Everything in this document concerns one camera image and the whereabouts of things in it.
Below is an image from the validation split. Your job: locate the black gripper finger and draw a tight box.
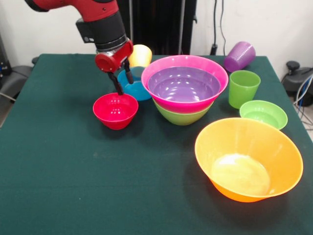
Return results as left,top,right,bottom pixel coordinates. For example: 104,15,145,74
106,71,125,96
123,60,134,84

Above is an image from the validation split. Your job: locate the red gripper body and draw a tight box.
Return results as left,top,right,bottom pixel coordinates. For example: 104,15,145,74
94,44,134,73

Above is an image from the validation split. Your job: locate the small blue bowl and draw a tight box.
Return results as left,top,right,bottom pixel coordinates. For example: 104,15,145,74
117,67,152,101

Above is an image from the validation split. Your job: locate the yellow cup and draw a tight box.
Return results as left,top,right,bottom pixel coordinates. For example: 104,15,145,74
128,44,153,69

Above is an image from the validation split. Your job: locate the large pink bowl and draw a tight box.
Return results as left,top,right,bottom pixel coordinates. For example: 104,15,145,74
140,54,229,115

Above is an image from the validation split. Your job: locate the small red bowl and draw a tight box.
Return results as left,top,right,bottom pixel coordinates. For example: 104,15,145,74
92,92,139,131

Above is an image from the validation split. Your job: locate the purple bowl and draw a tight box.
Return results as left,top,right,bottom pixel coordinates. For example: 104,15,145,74
147,66,222,103

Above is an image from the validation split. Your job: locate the medium green bowl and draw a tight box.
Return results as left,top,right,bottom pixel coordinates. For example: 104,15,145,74
153,100,214,126

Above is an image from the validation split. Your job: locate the black robot column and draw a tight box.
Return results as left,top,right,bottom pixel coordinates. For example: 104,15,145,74
116,0,198,56

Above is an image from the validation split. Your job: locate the dark green tablecloth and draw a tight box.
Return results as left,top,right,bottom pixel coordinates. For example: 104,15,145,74
0,53,313,235

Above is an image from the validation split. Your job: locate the purple cup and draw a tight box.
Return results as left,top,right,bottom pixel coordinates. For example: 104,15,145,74
223,41,257,73

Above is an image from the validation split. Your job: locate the green cup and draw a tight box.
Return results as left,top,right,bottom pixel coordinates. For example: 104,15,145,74
228,70,261,110

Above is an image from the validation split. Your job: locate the small green bowl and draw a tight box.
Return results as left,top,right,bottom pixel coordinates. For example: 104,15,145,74
239,99,289,130

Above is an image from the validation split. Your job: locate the large orange bowl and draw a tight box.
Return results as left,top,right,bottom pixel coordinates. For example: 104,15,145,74
194,117,304,203

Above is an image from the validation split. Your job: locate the black wall cable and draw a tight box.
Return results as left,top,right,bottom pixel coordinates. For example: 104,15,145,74
213,0,218,46
220,0,227,56

